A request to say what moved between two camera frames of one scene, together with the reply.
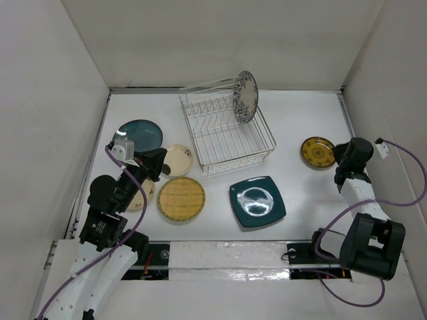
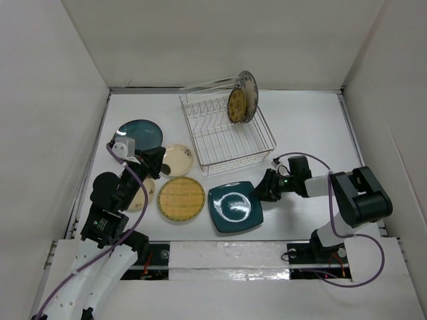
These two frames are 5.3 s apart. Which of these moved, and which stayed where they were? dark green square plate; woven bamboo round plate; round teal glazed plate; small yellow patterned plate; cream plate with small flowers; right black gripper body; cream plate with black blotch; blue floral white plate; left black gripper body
Moved: right black gripper body; dark green square plate; small yellow patterned plate
Stayed: left black gripper body; blue floral white plate; woven bamboo round plate; round teal glazed plate; cream plate with black blotch; cream plate with small flowers
